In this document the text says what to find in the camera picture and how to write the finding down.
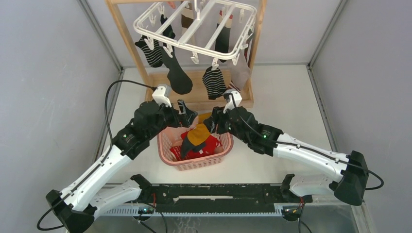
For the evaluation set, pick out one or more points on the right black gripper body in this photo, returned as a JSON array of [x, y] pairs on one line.
[[224, 125]]

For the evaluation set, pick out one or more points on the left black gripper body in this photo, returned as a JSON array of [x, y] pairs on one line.
[[177, 120]]

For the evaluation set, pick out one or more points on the pink plastic basket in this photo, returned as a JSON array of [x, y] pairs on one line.
[[171, 137]]

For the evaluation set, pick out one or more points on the yellow brown striped sock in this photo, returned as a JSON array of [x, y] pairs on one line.
[[200, 133]]

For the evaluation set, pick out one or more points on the dark blue sock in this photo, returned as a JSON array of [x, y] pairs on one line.
[[187, 147]]

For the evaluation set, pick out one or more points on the red snowflake sock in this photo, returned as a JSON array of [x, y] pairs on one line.
[[176, 153]]

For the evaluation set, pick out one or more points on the plain red sock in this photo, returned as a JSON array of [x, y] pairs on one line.
[[192, 155]]

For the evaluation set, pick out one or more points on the red white striped sock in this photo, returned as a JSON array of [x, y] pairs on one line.
[[212, 146]]

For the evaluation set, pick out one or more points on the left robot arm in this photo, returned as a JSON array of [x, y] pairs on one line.
[[78, 205]]

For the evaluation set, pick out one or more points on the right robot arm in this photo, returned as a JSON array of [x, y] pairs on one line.
[[345, 176]]

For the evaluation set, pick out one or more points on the white plastic sock hanger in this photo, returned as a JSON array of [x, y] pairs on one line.
[[202, 9]]

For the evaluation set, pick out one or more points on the black striped narrow sock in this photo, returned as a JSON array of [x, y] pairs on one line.
[[214, 83]]

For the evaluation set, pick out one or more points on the grey white sock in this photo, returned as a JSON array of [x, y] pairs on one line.
[[240, 73]]

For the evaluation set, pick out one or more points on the black white striped sock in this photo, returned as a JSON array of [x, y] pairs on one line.
[[153, 56]]

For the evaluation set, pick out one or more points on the brown beige block sock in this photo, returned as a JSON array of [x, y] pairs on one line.
[[187, 17]]

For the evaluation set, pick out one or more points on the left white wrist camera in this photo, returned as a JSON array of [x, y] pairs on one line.
[[161, 95]]

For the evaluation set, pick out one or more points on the black mounting rail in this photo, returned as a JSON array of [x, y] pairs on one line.
[[219, 198]]

